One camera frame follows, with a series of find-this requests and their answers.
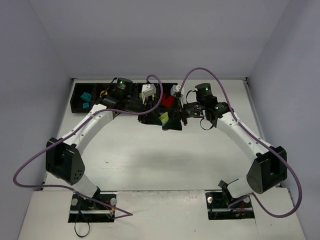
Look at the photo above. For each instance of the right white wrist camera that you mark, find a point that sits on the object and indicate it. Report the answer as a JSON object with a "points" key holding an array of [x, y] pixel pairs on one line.
{"points": [[178, 92]]}

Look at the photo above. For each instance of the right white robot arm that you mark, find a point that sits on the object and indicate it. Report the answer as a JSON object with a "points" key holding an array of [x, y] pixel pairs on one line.
{"points": [[267, 162]]}

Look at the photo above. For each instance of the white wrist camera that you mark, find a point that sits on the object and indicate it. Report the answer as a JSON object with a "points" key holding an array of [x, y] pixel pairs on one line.
{"points": [[178, 92], [147, 91]]}

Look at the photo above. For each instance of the yellow green lego brick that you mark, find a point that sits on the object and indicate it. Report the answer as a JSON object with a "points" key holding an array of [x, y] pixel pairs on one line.
{"points": [[164, 118]]}

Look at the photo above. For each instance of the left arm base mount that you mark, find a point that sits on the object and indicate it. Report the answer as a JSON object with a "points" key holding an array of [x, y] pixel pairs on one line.
{"points": [[87, 211]]}

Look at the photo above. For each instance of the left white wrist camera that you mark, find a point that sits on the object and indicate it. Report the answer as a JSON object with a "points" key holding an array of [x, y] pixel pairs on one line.
{"points": [[147, 91]]}

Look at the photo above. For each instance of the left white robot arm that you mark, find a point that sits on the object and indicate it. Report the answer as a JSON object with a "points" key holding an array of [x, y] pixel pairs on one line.
{"points": [[63, 158]]}

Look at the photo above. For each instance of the teal pink lego brick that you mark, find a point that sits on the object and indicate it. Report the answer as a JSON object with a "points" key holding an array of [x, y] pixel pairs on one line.
{"points": [[165, 125]]}

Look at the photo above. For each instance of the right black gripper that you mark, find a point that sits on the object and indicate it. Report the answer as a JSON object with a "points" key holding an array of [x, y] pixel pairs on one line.
{"points": [[182, 110]]}

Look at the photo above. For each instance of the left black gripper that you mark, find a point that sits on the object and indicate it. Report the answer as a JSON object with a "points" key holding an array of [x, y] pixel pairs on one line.
{"points": [[145, 108]]}

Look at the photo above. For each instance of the small teal lego brick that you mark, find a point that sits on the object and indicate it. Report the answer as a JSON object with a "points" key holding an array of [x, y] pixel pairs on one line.
{"points": [[85, 105]]}

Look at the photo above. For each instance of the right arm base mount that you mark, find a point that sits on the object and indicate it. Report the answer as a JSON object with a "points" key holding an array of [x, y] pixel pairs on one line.
{"points": [[222, 206]]}

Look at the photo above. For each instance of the red long lego brick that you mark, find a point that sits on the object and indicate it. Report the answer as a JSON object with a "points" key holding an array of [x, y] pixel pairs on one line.
{"points": [[167, 101]]}

